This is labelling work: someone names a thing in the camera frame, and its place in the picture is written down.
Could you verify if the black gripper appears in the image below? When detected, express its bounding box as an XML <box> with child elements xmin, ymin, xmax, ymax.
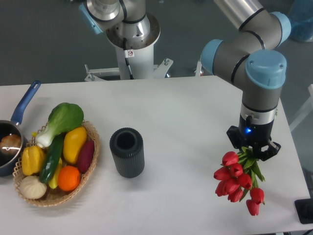
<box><xmin>226</xmin><ymin>115</ymin><xmax>281</xmax><ymax>161</ymax></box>

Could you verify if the red tulip bouquet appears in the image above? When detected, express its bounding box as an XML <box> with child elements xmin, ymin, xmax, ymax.
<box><xmin>213</xmin><ymin>147</ymin><xmax>265</xmax><ymax>216</ymax></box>

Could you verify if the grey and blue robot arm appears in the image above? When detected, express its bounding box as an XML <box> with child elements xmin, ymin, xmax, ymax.
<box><xmin>80</xmin><ymin>0</ymin><xmax>291</xmax><ymax>161</ymax></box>

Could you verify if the dark grey ribbed vase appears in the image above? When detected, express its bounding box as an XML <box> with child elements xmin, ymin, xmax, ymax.
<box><xmin>110</xmin><ymin>127</ymin><xmax>145</xmax><ymax>178</ymax></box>

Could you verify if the black device at edge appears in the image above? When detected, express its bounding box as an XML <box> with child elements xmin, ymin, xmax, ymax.
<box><xmin>294</xmin><ymin>198</ymin><xmax>313</xmax><ymax>224</ymax></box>

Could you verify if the blue translucent container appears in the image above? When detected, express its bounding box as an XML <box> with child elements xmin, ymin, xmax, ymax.
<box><xmin>288</xmin><ymin>0</ymin><xmax>313</xmax><ymax>42</ymax></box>

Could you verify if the purple sweet potato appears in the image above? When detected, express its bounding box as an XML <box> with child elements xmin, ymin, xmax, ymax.
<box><xmin>77</xmin><ymin>140</ymin><xmax>95</xmax><ymax>173</ymax></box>

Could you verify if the yellow mango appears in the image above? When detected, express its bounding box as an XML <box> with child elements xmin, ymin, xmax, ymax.
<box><xmin>63</xmin><ymin>126</ymin><xmax>87</xmax><ymax>165</ymax></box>

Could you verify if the orange fruit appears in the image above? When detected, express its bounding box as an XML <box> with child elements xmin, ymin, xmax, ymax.
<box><xmin>58</xmin><ymin>165</ymin><xmax>80</xmax><ymax>191</ymax></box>

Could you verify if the green bok choy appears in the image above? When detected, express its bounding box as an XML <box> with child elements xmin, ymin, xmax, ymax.
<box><xmin>35</xmin><ymin>102</ymin><xmax>84</xmax><ymax>148</ymax></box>

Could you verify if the woven wicker basket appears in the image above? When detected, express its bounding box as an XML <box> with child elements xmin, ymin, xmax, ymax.
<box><xmin>12</xmin><ymin>120</ymin><xmax>101</xmax><ymax>207</ymax></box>

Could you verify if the yellow banana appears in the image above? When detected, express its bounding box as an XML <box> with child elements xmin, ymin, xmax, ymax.
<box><xmin>48</xmin><ymin>158</ymin><xmax>63</xmax><ymax>189</ymax></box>

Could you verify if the green cucumber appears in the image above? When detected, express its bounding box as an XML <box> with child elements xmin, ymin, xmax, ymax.
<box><xmin>39</xmin><ymin>134</ymin><xmax>65</xmax><ymax>184</ymax></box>

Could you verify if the yellow bell pepper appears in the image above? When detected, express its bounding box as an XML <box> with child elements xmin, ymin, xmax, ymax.
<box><xmin>22</xmin><ymin>145</ymin><xmax>45</xmax><ymax>176</ymax></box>

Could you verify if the white steamed bun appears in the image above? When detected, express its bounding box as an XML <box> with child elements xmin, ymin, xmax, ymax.
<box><xmin>20</xmin><ymin>176</ymin><xmax>47</xmax><ymax>199</ymax></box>

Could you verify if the blue saucepan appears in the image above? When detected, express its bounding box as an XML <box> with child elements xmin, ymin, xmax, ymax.
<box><xmin>0</xmin><ymin>80</ymin><xmax>41</xmax><ymax>177</ymax></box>

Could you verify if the brown bread roll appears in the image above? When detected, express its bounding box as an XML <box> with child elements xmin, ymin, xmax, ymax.
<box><xmin>0</xmin><ymin>134</ymin><xmax>22</xmax><ymax>155</ymax></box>

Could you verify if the white furniture frame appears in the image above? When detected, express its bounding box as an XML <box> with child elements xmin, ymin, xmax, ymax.
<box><xmin>289</xmin><ymin>84</ymin><xmax>313</xmax><ymax>132</ymax></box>

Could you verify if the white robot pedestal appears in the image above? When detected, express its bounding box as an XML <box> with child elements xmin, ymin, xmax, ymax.
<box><xmin>85</xmin><ymin>13</ymin><xmax>174</xmax><ymax>82</ymax></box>

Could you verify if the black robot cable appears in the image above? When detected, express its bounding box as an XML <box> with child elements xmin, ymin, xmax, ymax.
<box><xmin>122</xmin><ymin>37</ymin><xmax>134</xmax><ymax>80</ymax></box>

